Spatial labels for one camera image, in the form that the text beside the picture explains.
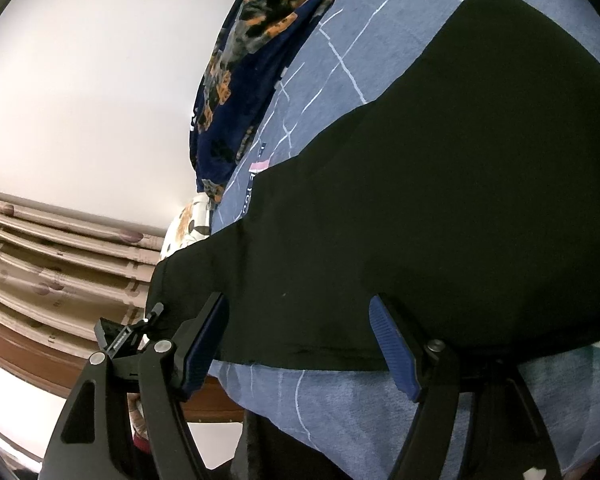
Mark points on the blue checked bed sheet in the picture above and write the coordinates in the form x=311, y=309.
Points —
x=380, y=25

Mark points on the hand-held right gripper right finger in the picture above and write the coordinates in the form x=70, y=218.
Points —
x=395, y=350

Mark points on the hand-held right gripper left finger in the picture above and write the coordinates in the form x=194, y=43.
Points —
x=207, y=345

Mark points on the navy dog print blanket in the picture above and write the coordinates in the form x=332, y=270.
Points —
x=240, y=85

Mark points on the brown wooden bed frame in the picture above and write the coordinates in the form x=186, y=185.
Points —
x=20, y=355

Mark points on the pink sheet tag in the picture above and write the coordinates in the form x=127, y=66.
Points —
x=258, y=165

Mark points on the white floral folded blanket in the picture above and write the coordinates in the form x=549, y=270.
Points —
x=190, y=225

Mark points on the person's left hand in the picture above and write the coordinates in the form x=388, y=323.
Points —
x=139, y=410

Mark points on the dark cloth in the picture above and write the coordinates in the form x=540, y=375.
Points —
x=270, y=455

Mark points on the beige patterned curtain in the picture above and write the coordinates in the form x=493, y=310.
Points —
x=55, y=260

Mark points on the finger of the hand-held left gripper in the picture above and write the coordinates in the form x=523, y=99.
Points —
x=154, y=312

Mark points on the black pants with orange lining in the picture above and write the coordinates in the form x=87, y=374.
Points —
x=430, y=185

